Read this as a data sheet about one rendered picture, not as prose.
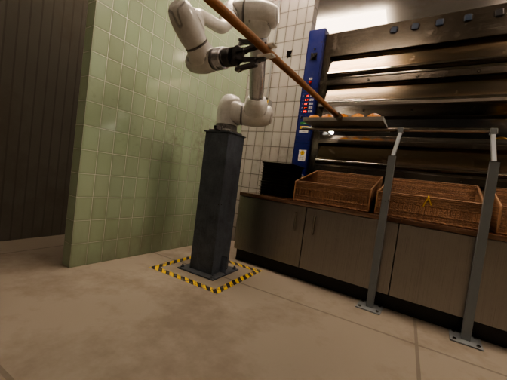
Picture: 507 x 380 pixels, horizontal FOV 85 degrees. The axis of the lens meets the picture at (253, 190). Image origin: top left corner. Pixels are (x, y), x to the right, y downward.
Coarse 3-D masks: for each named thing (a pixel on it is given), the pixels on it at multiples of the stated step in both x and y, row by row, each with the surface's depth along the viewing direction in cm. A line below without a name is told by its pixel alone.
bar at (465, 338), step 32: (320, 128) 215; (352, 128) 202; (384, 128) 191; (416, 128) 180; (448, 128) 171; (480, 128) 163; (384, 192) 169; (384, 224) 168; (480, 224) 144; (480, 256) 143
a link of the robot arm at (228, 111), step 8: (224, 96) 194; (232, 96) 193; (224, 104) 191; (232, 104) 191; (240, 104) 192; (224, 112) 191; (232, 112) 191; (240, 112) 190; (224, 120) 192; (232, 120) 192; (240, 120) 194
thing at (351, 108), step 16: (352, 112) 237; (368, 112) 230; (384, 112) 224; (400, 112) 218; (416, 112) 213; (432, 112) 207; (448, 112) 202; (464, 112) 198; (480, 112) 193; (496, 112) 189
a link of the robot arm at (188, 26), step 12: (180, 0) 105; (168, 12) 107; (180, 12) 105; (192, 12) 108; (204, 12) 122; (180, 24) 108; (192, 24) 108; (204, 24) 127; (216, 24) 132; (228, 24) 143; (180, 36) 111; (192, 36) 111; (204, 36) 115; (192, 48) 114
